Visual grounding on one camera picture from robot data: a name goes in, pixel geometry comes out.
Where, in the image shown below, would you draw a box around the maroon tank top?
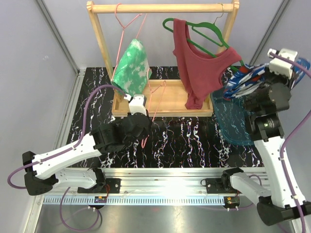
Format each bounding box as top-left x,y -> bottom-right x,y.
173,19 -> 242,110

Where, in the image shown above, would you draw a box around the aluminium mounting rail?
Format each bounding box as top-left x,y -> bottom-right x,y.
33,166 -> 277,206

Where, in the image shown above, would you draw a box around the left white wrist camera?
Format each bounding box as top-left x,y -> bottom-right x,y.
123,94 -> 148,116

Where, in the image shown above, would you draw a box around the blue red white trousers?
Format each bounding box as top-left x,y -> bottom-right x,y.
223,57 -> 311,100

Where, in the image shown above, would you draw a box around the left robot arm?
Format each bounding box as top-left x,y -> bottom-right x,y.
22,113 -> 152,196

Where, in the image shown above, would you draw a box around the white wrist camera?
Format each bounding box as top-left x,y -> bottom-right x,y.
267,48 -> 298,79
123,94 -> 148,116

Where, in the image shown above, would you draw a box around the teal transparent plastic basin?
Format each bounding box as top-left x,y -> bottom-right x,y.
211,89 -> 254,146

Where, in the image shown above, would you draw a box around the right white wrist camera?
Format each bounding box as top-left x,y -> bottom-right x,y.
267,48 -> 298,79

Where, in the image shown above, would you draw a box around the wooden clothes rack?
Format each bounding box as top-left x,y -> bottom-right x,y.
86,0 -> 240,117

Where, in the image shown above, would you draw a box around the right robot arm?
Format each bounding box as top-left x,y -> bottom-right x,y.
220,77 -> 311,232

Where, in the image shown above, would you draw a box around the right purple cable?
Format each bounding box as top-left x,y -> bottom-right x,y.
271,53 -> 311,233

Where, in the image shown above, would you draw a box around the green tie-dye trousers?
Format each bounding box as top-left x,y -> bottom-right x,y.
112,39 -> 152,96

